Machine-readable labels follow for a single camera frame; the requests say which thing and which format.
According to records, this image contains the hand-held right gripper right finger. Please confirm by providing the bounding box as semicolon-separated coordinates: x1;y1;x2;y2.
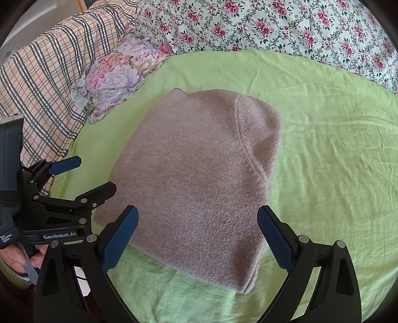
257;205;363;323

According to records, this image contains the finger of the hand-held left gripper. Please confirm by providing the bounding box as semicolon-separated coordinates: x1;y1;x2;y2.
33;181;117;218
21;155;83;197

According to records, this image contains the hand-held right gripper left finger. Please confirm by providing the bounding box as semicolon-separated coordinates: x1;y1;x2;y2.
32;205;139;323

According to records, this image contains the beige knit sweater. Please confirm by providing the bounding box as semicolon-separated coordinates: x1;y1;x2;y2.
95;87;284;294

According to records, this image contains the person's left hand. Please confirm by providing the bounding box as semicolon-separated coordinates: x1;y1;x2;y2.
0;244;51;275

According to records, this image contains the green bed sheet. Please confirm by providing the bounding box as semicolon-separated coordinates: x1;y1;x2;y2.
47;50;398;323

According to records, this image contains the plaid checked pillow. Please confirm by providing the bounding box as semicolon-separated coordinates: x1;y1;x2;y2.
0;0;138;197

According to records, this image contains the large flower print pillow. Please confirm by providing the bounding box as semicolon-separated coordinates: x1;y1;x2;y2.
70;34;172;125

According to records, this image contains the small rose print quilt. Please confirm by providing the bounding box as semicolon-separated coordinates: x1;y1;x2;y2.
124;0;398;95

